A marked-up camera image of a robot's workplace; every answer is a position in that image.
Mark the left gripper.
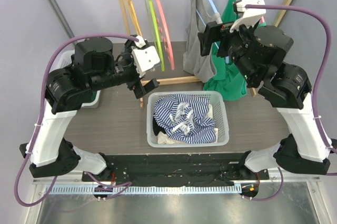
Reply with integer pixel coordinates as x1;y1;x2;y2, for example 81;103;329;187
89;36;161;98

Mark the light blue hanger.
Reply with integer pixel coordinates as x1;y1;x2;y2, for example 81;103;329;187
190;0;222;27

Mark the grey tank top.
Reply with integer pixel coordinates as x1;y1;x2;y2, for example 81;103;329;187
183;12;216;83

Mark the black tank top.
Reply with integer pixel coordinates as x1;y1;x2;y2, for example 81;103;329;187
152;118;166;136

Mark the striped blue white tank top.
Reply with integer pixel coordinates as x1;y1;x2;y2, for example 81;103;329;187
153;94;217;144

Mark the coral pink hanger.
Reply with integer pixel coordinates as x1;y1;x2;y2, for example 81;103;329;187
155;0;175;70

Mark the lime green hanger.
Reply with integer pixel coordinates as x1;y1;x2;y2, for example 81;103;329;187
144;0;165;72

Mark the yellow plastic hanger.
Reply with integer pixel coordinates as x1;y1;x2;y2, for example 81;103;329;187
125;0;143;36

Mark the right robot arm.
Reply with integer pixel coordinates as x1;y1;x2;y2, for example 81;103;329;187
197;22;330;179

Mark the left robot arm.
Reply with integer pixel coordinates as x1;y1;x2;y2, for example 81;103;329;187
20;36;161;181

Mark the green tank top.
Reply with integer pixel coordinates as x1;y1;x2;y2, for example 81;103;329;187
202;0;266;101

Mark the white centre laundry basket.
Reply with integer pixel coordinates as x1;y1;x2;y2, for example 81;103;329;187
146;91;229;148

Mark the white laundry basket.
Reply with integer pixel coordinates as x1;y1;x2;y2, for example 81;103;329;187
51;50;100;109
146;91;229;148

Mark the green cloth in basket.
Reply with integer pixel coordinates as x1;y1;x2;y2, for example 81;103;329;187
85;91;100;103

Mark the white left laundry basket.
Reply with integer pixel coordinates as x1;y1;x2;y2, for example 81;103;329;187
51;50;100;109

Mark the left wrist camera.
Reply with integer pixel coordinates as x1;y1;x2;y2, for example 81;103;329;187
131;35;161;78

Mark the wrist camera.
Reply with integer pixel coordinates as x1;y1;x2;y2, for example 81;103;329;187
230;0;266;33
131;35;161;78

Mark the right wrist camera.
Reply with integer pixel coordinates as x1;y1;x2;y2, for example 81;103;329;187
230;0;266;33

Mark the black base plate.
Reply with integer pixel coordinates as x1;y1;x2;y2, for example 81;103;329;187
95;153;269;187

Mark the slotted cable duct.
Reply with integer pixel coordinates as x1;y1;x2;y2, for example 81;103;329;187
50;184;242;195

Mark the grey corner frame post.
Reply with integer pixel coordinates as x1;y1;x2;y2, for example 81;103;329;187
47;0;75;38

